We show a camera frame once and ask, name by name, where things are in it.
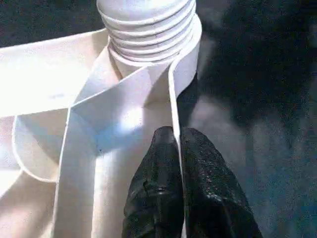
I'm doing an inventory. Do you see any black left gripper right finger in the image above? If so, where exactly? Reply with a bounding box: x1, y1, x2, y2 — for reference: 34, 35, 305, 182
179, 126, 264, 238

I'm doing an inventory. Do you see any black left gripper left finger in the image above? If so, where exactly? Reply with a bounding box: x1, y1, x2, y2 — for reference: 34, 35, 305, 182
122, 125, 183, 238

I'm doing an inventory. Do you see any white plastic table top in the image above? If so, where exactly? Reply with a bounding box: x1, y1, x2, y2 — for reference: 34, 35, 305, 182
0, 16, 204, 238

